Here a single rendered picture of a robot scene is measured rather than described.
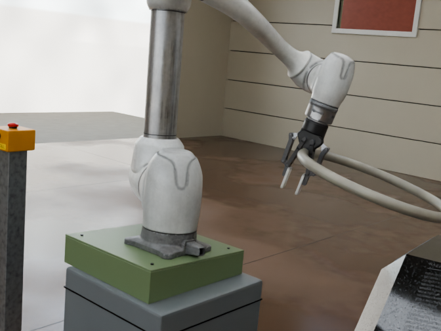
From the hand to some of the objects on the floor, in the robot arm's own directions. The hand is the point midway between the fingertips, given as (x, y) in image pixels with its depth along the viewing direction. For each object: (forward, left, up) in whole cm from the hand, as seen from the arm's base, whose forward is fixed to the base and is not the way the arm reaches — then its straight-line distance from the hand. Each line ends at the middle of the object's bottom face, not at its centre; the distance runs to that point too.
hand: (293, 181), depth 189 cm
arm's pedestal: (-35, +14, -107) cm, 114 cm away
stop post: (-31, +105, -105) cm, 152 cm away
